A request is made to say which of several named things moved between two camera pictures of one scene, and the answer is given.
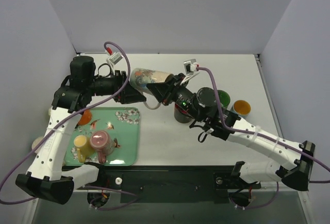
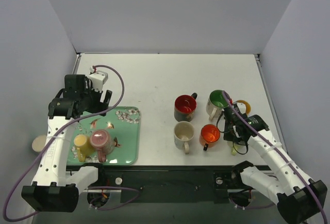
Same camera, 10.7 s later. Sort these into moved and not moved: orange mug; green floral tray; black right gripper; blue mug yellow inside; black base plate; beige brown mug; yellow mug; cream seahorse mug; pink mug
Moved: orange mug; cream seahorse mug; black right gripper
Not moved: green floral tray; yellow mug; black base plate; blue mug yellow inside; beige brown mug; pink mug
